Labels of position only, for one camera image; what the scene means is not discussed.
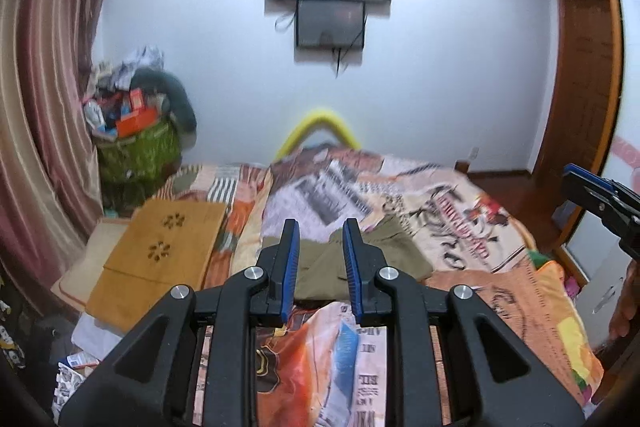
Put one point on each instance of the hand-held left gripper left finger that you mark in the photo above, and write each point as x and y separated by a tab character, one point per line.
291	267

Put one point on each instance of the yellow orange plush blanket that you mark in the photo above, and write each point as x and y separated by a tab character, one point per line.
575	342

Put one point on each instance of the orange box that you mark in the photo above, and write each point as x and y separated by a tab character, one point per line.
135	123

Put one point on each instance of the newspaper print blanket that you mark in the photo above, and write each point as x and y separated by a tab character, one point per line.
450	212

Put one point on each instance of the olive green pants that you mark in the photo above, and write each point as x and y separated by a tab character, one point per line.
395	252

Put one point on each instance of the person's right hand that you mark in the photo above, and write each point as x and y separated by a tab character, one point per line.
625	302

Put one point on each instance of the beige mat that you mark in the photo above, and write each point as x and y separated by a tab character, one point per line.
85	267

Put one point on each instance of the green patterned bag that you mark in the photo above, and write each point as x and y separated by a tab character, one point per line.
140	154

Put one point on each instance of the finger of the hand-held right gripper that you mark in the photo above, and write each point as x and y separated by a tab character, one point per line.
587	173
582	194

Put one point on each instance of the wooden lap desk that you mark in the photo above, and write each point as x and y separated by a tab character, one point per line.
150	267

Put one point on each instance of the wooden door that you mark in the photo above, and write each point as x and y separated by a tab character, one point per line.
585	82

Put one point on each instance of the grey pillow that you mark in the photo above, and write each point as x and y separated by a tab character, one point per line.
175	97

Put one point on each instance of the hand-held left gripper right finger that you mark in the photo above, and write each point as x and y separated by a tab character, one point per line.
351	272

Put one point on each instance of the dark patterned cloth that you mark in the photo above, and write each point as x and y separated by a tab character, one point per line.
10	337

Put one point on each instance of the crumpled silver paper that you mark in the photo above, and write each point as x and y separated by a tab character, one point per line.
135	64

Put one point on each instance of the striped pink curtain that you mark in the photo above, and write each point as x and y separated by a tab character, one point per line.
45	107

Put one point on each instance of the wooden bed post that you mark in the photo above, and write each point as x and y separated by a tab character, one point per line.
462	167

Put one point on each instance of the white wall socket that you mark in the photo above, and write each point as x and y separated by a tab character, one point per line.
474	153

